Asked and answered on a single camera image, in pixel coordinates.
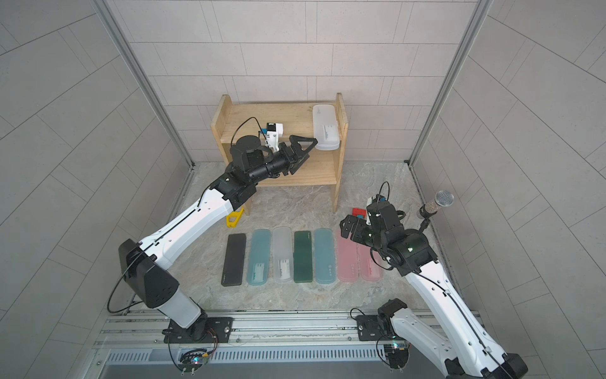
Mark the black pencil case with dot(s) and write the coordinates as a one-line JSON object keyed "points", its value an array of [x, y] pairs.
{"points": [[234, 260]]}

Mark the light teal pencil case top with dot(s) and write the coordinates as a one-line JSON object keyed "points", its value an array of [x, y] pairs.
{"points": [[259, 255]]}

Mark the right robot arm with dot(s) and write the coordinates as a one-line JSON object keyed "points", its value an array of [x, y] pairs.
{"points": [[464, 349]]}

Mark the left green circuit board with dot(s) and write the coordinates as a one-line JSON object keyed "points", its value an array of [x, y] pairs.
{"points": [[193, 360]]}

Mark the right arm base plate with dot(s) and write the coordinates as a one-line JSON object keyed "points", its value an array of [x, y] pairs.
{"points": [[369, 329]]}

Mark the red wooden block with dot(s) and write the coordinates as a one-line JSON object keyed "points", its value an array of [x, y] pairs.
{"points": [[359, 212]]}

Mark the light blue pencil case bottom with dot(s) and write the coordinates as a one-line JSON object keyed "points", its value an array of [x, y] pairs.
{"points": [[324, 254]]}

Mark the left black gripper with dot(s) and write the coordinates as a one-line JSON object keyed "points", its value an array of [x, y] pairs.
{"points": [[287, 163]]}

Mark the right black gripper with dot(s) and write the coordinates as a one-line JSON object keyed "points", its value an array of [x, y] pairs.
{"points": [[357, 234]]}

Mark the black microphone stand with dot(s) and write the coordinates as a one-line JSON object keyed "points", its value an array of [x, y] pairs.
{"points": [[424, 225]]}

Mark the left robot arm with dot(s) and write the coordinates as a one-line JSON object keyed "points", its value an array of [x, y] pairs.
{"points": [[145, 264]]}

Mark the left aluminium corner post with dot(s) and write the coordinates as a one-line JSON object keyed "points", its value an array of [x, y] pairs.
{"points": [[110, 24]]}

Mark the pink pencil case plain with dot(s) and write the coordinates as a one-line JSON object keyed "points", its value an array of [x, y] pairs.
{"points": [[347, 270]]}

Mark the clear white pencil case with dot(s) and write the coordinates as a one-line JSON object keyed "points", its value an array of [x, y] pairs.
{"points": [[325, 127], [282, 252]]}

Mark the right aluminium corner post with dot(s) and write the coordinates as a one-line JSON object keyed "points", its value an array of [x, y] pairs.
{"points": [[479, 14]]}

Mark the pink pencil case with label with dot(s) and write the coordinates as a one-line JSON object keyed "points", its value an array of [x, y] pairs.
{"points": [[369, 270]]}

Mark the dark green pencil case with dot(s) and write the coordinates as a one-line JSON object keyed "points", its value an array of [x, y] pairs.
{"points": [[303, 257]]}

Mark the right green circuit board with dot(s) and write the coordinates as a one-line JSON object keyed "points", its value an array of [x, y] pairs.
{"points": [[396, 356]]}

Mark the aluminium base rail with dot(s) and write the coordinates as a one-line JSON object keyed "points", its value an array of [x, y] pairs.
{"points": [[143, 328]]}

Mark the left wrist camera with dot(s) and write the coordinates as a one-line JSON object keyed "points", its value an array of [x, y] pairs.
{"points": [[270, 136]]}

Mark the green circuit board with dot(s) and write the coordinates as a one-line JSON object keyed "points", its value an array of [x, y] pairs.
{"points": [[193, 360], [396, 356]]}

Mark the yellow triangular plastic frame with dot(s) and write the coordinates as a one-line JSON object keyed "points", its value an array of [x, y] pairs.
{"points": [[234, 217]]}

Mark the aluminium corner post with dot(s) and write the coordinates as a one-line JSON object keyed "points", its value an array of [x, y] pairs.
{"points": [[479, 14], [110, 24]]}

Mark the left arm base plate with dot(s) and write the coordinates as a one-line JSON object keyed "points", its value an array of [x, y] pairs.
{"points": [[213, 330]]}

